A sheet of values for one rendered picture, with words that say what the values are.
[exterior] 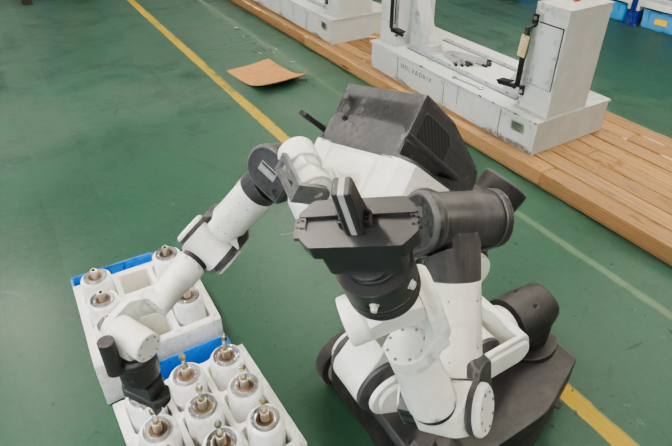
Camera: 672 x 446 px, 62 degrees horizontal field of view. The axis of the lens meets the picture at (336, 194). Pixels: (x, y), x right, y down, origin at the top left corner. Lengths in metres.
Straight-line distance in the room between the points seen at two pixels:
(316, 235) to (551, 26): 2.41
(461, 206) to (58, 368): 1.60
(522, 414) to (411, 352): 0.97
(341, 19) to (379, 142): 3.40
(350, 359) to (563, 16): 1.95
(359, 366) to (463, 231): 0.59
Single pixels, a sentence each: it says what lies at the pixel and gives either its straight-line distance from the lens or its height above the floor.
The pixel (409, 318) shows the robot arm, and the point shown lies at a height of 1.01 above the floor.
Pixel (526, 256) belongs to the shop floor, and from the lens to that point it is 2.45.
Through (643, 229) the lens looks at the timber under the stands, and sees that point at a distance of 2.67.
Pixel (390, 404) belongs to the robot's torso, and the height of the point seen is 0.38.
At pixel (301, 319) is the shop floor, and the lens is 2.07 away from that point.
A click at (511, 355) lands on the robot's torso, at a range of 1.64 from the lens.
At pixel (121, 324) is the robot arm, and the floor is 0.62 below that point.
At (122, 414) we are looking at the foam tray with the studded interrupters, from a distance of 1.71.
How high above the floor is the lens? 1.51
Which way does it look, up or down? 34 degrees down
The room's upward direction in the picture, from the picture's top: straight up
